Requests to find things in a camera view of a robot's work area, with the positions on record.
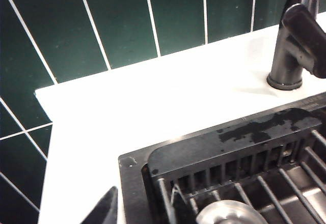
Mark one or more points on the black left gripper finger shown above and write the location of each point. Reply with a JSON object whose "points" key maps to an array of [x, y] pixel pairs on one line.
{"points": [[105, 208]]}

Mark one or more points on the black kitchen sink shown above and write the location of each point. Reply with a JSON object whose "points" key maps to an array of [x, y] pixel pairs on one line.
{"points": [[132, 183]]}

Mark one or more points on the silver round sink stopper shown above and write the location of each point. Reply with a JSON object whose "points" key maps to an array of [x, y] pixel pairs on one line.
{"points": [[229, 212]]}

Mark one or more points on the dark metal tall faucet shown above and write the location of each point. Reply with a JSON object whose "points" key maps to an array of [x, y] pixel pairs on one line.
{"points": [[286, 63]]}

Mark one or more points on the black slotted drain basket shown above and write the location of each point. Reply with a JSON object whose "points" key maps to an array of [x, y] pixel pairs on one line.
{"points": [[229, 142]]}

